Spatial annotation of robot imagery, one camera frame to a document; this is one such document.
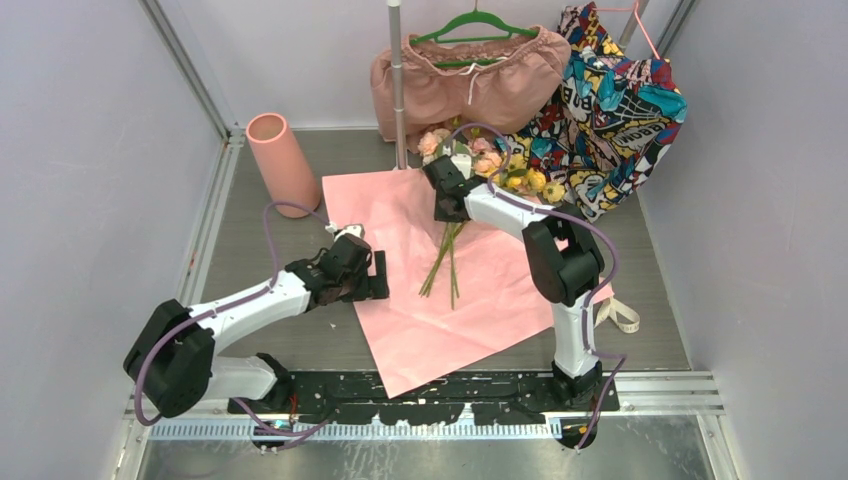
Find artificial flower bouquet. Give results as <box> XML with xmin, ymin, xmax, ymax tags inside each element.
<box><xmin>417</xmin><ymin>122</ymin><xmax>566</xmax><ymax>308</ymax></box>

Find pink wrapping paper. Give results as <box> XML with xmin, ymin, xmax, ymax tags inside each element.
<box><xmin>322</xmin><ymin>169</ymin><xmax>597</xmax><ymax>397</ymax></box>

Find cream ribbon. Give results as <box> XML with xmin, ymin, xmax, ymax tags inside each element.
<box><xmin>594</xmin><ymin>296</ymin><xmax>641</xmax><ymax>334</ymax></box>

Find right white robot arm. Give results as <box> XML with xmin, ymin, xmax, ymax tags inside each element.
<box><xmin>423</xmin><ymin>156</ymin><xmax>605</xmax><ymax>411</ymax></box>

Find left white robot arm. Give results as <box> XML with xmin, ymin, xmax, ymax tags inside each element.
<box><xmin>123</xmin><ymin>233</ymin><xmax>389</xmax><ymax>425</ymax></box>

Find pink cylindrical vase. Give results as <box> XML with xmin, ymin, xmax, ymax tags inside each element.
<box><xmin>245</xmin><ymin>113</ymin><xmax>321</xmax><ymax>218</ymax></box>

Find pink shorts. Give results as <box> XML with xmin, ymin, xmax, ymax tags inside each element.
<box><xmin>401</xmin><ymin>25</ymin><xmax>572</xmax><ymax>152</ymax></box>

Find green clothes hanger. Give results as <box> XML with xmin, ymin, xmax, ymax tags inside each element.
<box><xmin>409</xmin><ymin>1</ymin><xmax>539</xmax><ymax>74</ymax></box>

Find colourful comic print garment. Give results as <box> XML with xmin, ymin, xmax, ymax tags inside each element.
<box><xmin>495</xmin><ymin>2</ymin><xmax>687</xmax><ymax>222</ymax></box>

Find metal stand pole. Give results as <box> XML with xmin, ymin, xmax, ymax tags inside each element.
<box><xmin>386</xmin><ymin>0</ymin><xmax>408</xmax><ymax>170</ymax></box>

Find pink clothes hanger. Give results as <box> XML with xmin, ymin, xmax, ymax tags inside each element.
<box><xmin>596</xmin><ymin>0</ymin><xmax>665</xmax><ymax>61</ymax></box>

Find grey metal rack pole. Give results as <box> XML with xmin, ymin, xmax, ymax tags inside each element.
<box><xmin>618</xmin><ymin>0</ymin><xmax>654</xmax><ymax>51</ymax></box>

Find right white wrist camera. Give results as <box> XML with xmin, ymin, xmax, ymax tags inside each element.
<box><xmin>450</xmin><ymin>153</ymin><xmax>473</xmax><ymax>178</ymax></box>

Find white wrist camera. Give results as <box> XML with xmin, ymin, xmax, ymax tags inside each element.
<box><xmin>334</xmin><ymin>224</ymin><xmax>365</xmax><ymax>240</ymax></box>
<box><xmin>450</xmin><ymin>153</ymin><xmax>473</xmax><ymax>178</ymax></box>

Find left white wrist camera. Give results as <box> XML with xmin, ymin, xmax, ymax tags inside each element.
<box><xmin>334</xmin><ymin>224</ymin><xmax>365</xmax><ymax>240</ymax></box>

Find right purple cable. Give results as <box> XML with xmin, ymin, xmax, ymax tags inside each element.
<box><xmin>447</xmin><ymin>122</ymin><xmax>628</xmax><ymax>452</ymax></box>

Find purple cable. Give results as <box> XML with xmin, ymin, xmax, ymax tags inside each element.
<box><xmin>133</xmin><ymin>201</ymin><xmax>336</xmax><ymax>452</ymax></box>
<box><xmin>447</xmin><ymin>122</ymin><xmax>628</xmax><ymax>452</ymax></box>

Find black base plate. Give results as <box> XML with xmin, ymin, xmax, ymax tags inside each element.
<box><xmin>244</xmin><ymin>371</ymin><xmax>620</xmax><ymax>426</ymax></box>

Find aluminium rail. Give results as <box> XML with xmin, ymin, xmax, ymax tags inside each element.
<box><xmin>149</xmin><ymin>417</ymin><xmax>561</xmax><ymax>441</ymax></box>

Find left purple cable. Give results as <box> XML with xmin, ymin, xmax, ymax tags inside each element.
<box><xmin>133</xmin><ymin>201</ymin><xmax>336</xmax><ymax>452</ymax></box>

